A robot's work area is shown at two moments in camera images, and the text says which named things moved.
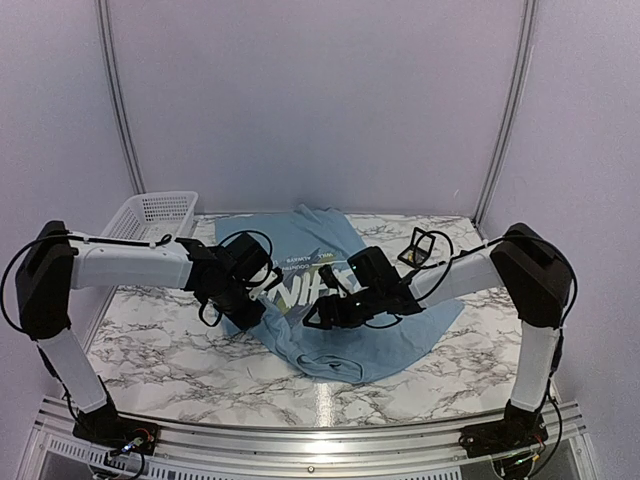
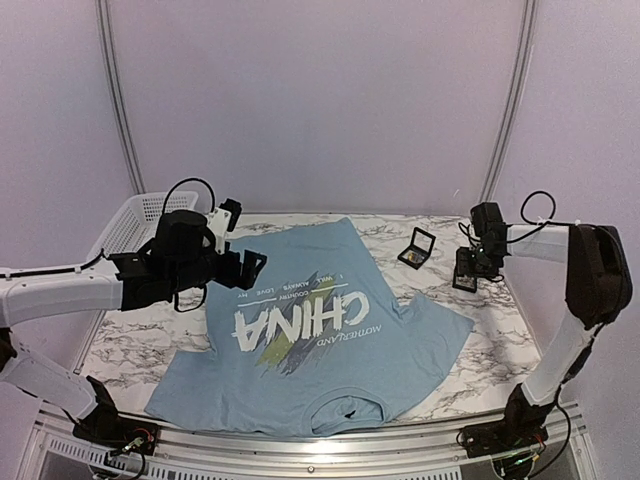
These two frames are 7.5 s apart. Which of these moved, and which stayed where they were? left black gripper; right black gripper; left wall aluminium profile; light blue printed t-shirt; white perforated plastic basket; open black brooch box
Moved: light blue printed t-shirt; right black gripper; left black gripper
Stayed: white perforated plastic basket; open black brooch box; left wall aluminium profile
